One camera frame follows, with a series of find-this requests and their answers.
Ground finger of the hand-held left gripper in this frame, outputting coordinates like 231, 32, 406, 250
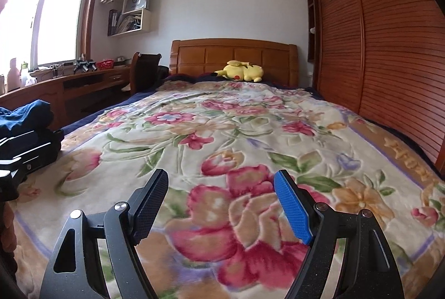
0, 131, 39, 151
0, 139, 64, 178

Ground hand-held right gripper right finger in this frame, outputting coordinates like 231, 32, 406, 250
273, 170, 406, 299

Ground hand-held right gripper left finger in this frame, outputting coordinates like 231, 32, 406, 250
39, 168, 170, 299

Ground blue suit jacket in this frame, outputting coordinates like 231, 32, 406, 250
0, 100, 55, 140

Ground wooden desk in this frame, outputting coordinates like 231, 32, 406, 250
0, 64, 134, 131

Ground pale pink bottle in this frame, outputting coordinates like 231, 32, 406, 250
7, 58, 21, 89

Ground green capped bottle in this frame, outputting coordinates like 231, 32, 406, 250
20, 62, 31, 87

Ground black metal tool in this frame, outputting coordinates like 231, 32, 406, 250
73, 56, 98, 73

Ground floral blanket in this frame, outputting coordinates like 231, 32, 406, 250
14, 80, 445, 299

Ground wooden framed window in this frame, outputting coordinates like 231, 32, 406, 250
0, 0, 107, 91

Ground wooden chair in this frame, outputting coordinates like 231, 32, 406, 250
130, 52, 162, 96

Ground yellow plush toy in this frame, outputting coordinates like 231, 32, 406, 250
213, 60, 265, 83

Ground black binders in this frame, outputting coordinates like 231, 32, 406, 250
108, 9, 119, 36

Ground stack of papers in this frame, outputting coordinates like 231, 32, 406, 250
118, 12, 143, 33

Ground wooden bed headboard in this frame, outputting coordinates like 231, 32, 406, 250
169, 38, 300, 87

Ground white paper bag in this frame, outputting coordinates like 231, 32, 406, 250
125, 0, 150, 13

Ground wooden louvred wardrobe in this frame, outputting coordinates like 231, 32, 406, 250
303, 0, 445, 178

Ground white wall shelf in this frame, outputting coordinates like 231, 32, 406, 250
108, 0, 155, 37

